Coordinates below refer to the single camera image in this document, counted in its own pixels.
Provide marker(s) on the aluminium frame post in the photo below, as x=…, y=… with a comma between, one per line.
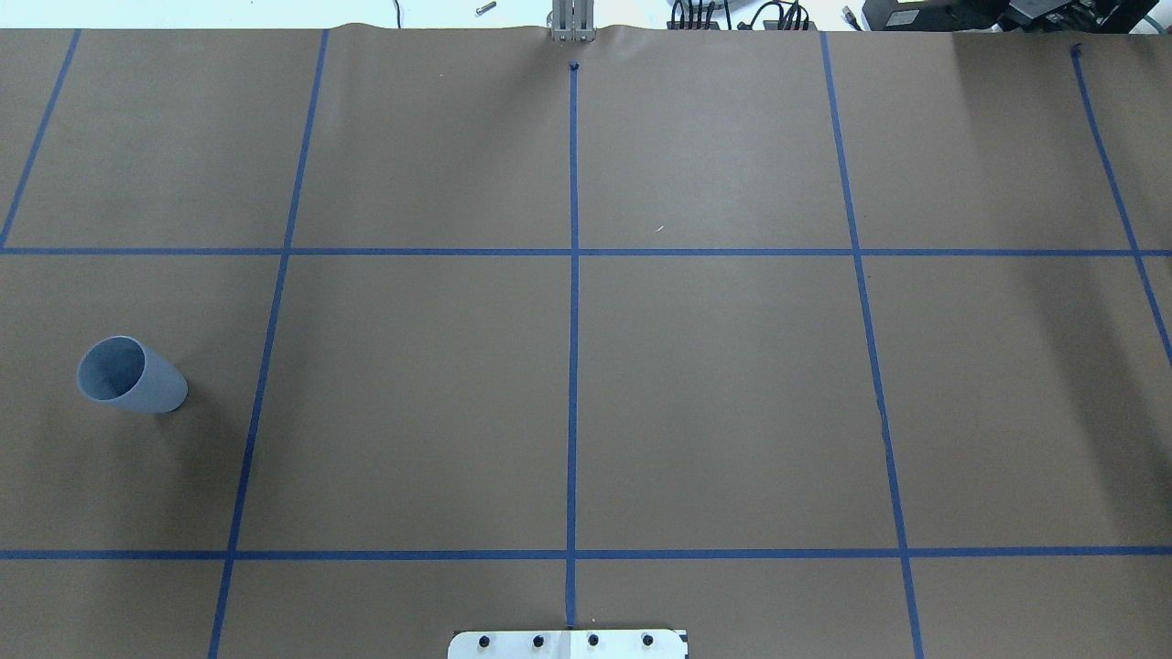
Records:
x=572, y=21

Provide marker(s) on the black equipment on table edge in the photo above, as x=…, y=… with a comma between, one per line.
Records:
x=1094, y=17

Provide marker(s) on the black power strip with cables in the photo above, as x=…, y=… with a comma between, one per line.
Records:
x=740, y=16

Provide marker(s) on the light blue plastic cup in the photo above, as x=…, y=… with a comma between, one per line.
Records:
x=123, y=373

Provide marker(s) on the brown paper table cover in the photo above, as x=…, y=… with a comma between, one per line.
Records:
x=816, y=345

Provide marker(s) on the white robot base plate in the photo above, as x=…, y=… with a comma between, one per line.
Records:
x=605, y=643

